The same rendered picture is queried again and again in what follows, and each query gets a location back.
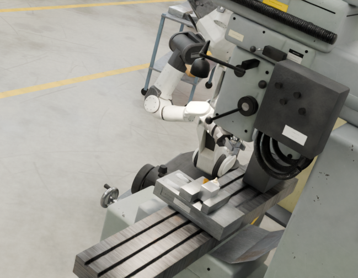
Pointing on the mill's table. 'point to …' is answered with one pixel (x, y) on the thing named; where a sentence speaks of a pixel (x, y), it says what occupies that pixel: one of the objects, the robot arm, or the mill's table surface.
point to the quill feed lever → (252, 107)
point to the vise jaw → (191, 190)
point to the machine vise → (200, 206)
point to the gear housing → (234, 37)
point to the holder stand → (256, 176)
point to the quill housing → (242, 124)
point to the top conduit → (300, 24)
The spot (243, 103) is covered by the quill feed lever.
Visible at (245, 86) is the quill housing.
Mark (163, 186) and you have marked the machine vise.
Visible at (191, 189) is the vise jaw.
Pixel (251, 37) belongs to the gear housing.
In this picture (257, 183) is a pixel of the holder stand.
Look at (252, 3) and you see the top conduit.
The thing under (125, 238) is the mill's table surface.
